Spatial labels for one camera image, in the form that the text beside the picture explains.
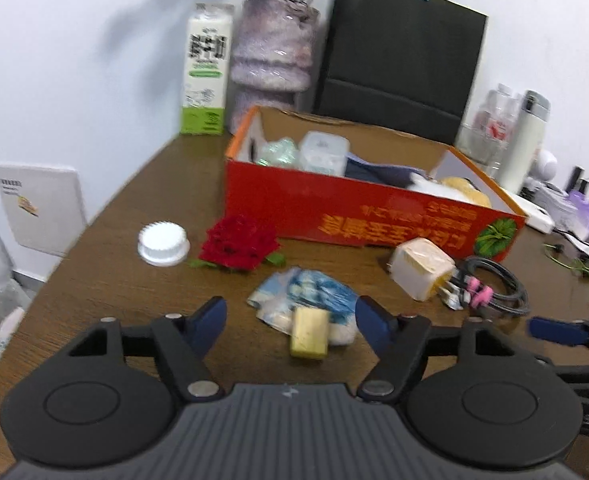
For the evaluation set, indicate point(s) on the white paper sheet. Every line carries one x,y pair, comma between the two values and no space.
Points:
586,249

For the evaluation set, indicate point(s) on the white ridged bottle cap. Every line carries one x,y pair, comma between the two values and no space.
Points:
163,242

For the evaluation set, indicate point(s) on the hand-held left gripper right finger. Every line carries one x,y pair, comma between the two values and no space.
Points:
374,322

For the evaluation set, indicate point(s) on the white yellow cube charger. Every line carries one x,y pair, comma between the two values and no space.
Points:
419,265

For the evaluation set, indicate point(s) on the white milk carton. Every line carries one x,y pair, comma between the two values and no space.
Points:
207,70

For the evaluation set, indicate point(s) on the white power strip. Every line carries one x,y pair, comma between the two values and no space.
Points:
536,215

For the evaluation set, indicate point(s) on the red cardboard box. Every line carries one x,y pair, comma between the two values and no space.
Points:
324,205

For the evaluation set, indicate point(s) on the black paper bag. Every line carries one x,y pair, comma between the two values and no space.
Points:
399,60

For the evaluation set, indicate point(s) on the white thermos flask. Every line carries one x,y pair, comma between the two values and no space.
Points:
521,150

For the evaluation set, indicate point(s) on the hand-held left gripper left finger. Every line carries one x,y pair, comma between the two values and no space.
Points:
209,320

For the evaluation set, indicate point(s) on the red artificial rose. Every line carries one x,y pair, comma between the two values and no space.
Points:
239,245

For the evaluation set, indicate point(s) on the blue white plastic package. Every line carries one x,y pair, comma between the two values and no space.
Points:
319,292

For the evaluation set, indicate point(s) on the purple ceramic vase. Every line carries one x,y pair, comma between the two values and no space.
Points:
269,60

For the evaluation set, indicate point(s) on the clear water bottle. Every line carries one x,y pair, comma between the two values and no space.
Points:
496,115

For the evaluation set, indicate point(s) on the white and yellow plush sheep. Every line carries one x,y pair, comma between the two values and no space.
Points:
462,190

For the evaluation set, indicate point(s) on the purple tissue pack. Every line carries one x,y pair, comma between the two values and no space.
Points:
581,210

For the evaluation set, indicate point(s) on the white round speaker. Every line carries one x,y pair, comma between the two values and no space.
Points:
544,165

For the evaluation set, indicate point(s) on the navy umbrella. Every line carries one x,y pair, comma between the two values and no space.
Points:
379,175

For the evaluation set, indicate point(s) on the brown wooden desktop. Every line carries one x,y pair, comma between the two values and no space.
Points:
124,300

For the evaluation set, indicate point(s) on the iridescent plastic wrap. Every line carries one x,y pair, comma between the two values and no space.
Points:
279,152

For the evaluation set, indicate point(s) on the yellow sponge block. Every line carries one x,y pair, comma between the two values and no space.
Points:
310,335

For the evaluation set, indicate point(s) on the white wall panel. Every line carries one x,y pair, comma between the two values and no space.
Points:
39,210

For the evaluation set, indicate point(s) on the clear drinking glass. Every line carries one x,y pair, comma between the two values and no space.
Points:
474,145

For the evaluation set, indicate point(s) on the clear cotton swab box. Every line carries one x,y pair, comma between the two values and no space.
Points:
324,152

